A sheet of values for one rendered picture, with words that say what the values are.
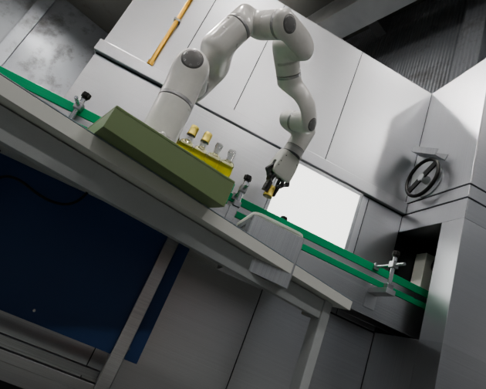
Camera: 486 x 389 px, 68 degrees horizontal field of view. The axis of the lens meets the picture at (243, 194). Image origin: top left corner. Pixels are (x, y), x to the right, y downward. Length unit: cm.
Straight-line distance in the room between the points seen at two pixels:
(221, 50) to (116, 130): 43
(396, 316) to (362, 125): 96
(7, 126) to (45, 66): 1071
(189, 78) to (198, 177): 29
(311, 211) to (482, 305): 73
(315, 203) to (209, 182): 92
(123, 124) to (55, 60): 1090
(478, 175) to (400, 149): 46
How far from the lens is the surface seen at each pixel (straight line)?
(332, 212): 169
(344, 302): 125
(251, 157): 160
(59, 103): 133
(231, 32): 108
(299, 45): 118
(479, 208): 173
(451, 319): 153
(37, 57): 1157
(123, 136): 74
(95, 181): 82
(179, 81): 97
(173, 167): 77
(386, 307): 156
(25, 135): 82
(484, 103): 199
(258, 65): 188
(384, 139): 204
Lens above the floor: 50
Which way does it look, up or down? 21 degrees up
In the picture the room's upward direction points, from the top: 23 degrees clockwise
